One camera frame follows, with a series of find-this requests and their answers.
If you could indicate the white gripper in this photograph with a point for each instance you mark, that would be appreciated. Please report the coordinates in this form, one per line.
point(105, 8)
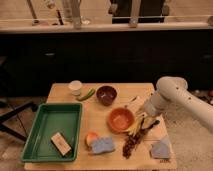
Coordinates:
point(146, 111)

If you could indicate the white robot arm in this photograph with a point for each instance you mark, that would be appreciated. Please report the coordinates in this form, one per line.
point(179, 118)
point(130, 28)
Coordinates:
point(174, 89)

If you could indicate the green plastic tray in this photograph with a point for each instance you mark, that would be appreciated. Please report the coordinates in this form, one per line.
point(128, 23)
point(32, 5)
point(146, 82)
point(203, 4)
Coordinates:
point(52, 118)

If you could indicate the orange bowl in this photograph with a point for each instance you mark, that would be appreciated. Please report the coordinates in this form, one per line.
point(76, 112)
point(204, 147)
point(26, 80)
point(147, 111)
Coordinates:
point(119, 119)

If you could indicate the brown grape bunch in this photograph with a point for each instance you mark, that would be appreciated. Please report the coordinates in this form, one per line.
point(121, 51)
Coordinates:
point(130, 144)

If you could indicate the blue cloth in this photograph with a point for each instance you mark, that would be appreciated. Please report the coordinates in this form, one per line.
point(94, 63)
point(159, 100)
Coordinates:
point(161, 149)

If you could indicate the dark purple bowl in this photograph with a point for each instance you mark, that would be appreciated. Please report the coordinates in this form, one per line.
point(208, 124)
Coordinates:
point(106, 95)

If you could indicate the blue sponge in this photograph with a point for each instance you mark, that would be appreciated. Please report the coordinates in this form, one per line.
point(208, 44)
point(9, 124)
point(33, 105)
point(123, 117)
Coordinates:
point(102, 145)

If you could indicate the green cucumber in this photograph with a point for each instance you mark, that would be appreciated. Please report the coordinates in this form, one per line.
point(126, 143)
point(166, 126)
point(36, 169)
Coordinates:
point(85, 97)

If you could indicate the peach fruit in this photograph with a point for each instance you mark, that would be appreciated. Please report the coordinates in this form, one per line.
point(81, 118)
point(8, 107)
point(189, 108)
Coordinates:
point(90, 137)

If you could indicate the white paper cup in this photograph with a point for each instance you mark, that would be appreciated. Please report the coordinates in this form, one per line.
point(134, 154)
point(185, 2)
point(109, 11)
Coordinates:
point(75, 87)

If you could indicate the wooden block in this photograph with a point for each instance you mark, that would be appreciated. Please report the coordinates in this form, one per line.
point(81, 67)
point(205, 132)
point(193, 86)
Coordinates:
point(61, 144)

